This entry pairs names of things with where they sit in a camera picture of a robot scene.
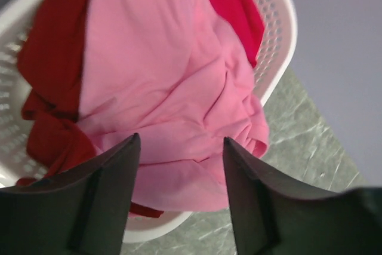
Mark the pink t-shirt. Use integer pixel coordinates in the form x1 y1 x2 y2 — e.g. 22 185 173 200
78 0 269 211

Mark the crimson red t-shirt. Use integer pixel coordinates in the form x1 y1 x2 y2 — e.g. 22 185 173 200
210 0 265 67

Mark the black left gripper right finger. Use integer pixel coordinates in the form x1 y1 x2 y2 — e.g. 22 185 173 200
223 137 381 254

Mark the dark red t-shirt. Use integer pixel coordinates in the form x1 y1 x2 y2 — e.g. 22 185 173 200
16 0 165 219

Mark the white perforated laundry basket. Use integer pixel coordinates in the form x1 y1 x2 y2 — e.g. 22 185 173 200
0 0 300 244

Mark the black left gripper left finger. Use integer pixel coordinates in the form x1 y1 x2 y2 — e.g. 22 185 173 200
1 134 141 254

